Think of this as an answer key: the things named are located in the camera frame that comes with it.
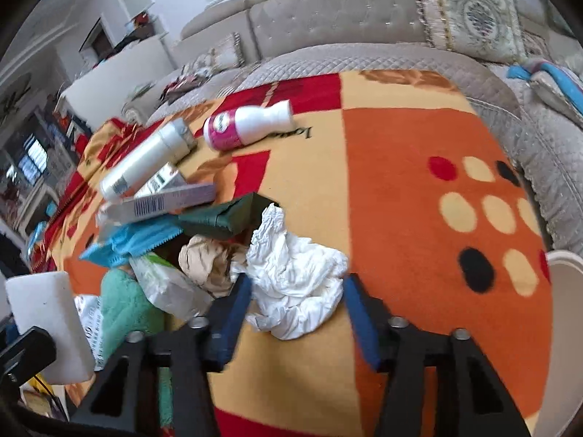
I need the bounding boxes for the white foam block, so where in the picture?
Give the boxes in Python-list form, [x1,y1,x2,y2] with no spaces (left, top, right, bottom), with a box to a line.
[6,271,95,385]

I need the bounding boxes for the blue snack bag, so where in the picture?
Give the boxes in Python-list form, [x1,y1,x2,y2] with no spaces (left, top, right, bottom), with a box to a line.
[79,215,184,268]

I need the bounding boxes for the beige paper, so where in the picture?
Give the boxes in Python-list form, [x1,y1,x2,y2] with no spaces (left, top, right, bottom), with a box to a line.
[178,235,247,298]

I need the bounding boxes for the white tissue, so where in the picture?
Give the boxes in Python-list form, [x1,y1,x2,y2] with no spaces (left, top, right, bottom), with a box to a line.
[230,203,349,340]

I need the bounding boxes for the round white trash bin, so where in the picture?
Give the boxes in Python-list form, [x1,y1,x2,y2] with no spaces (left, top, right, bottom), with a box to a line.
[533,251,582,436]

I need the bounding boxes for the printed paper leaflet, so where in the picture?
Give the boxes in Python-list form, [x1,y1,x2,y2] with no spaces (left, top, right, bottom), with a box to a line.
[74,295,105,371]

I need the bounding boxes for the teal green towel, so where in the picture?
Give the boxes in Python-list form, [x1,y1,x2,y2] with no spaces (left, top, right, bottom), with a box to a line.
[99,267,174,428]

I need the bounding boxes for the clear plastic bag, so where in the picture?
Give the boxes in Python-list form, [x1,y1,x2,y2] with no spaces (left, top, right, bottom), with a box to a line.
[129,253,214,322]

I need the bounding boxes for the long white toothpaste box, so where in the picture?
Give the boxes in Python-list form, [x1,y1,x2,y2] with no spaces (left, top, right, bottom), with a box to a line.
[96,182,216,227]

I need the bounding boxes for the dark green paper packet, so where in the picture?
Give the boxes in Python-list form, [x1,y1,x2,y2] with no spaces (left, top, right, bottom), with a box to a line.
[178,192,279,241]

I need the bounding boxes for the orange red patterned blanket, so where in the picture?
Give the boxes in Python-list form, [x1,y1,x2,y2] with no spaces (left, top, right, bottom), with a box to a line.
[31,70,555,437]

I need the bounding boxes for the white thermos bottle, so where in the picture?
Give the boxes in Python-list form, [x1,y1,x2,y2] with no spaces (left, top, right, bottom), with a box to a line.
[100,118,197,202]

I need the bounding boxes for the pink white yogurt bottle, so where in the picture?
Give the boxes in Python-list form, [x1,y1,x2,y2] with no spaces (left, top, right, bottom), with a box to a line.
[203,100,296,152]

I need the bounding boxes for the colourful striped cloth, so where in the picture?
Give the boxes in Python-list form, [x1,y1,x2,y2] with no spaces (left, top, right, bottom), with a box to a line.
[506,57,582,127]

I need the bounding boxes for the small sofa cushion left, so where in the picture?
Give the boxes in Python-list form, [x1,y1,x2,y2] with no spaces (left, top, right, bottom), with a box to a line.
[159,31,247,104]

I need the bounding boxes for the ornate embroidered cushion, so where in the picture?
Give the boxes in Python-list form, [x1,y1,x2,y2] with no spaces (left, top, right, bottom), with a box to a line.
[416,0,527,64]

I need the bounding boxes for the beige tufted sofa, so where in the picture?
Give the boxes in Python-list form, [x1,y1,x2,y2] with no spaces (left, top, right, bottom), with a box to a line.
[122,0,582,253]

